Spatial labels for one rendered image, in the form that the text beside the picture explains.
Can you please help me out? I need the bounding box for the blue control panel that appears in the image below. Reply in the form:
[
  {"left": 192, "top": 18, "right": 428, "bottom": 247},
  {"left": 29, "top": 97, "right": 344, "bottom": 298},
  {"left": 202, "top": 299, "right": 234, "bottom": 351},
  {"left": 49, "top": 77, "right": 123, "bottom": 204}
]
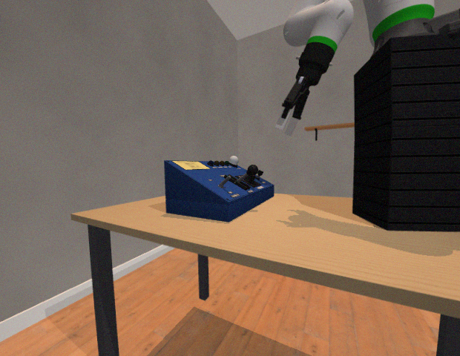
[{"left": 164, "top": 156, "right": 275, "bottom": 222}]

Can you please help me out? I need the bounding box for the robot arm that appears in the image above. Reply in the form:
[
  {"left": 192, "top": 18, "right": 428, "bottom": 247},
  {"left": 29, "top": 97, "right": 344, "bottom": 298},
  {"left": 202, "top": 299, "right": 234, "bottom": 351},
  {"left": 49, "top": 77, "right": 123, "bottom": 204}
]
[{"left": 283, "top": 0, "right": 460, "bottom": 74}]

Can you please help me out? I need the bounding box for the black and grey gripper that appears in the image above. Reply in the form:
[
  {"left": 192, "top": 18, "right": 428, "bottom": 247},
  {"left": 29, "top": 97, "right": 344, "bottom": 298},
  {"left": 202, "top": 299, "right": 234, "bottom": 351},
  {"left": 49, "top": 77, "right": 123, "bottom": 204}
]
[{"left": 275, "top": 65, "right": 322, "bottom": 136}]

